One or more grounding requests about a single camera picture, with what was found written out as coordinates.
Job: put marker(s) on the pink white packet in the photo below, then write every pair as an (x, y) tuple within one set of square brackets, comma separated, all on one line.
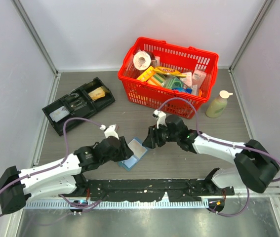
[(198, 77)]

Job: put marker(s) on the yellow orange box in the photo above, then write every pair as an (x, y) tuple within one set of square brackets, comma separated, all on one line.
[(151, 77)]

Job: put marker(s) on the black compartment tray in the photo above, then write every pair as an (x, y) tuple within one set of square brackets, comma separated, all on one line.
[(92, 107)]

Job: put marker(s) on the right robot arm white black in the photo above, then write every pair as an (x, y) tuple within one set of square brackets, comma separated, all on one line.
[(253, 166)]

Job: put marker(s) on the dark brown credit card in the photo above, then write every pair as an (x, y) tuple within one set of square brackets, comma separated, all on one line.
[(77, 104)]

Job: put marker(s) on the white tape roll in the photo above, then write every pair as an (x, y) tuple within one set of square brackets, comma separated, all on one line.
[(142, 60)]

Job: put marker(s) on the red plastic shopping basket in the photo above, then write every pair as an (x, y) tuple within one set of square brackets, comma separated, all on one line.
[(183, 59)]

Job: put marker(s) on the green lotion bottle white cap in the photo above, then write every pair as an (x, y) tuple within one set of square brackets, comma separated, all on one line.
[(218, 105)]

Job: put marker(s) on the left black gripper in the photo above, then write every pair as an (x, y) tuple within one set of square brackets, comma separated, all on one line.
[(125, 151)]

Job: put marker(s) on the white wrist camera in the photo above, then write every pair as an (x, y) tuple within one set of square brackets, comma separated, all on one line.
[(160, 116), (110, 131)]

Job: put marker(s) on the green patterned packet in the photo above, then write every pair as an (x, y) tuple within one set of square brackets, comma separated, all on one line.
[(174, 83)]

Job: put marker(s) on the white card in tray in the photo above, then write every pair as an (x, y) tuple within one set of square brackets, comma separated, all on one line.
[(59, 114)]

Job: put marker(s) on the yellow chips bag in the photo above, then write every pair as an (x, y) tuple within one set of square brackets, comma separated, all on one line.
[(168, 71)]

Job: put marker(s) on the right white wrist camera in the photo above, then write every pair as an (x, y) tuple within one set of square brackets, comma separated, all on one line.
[(160, 116)]

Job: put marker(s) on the white slotted cable duct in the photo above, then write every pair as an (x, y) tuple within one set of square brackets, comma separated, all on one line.
[(162, 204)]

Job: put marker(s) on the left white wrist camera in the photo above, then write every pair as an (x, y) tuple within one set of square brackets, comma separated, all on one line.
[(110, 131)]

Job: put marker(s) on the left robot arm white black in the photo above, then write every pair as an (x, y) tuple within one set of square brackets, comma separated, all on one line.
[(61, 177)]

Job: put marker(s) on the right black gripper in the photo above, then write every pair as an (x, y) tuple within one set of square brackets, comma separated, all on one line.
[(153, 137)]

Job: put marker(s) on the blue leather card holder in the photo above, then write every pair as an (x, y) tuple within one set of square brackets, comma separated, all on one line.
[(133, 160)]

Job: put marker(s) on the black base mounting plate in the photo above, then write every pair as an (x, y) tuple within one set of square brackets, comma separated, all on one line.
[(149, 190)]

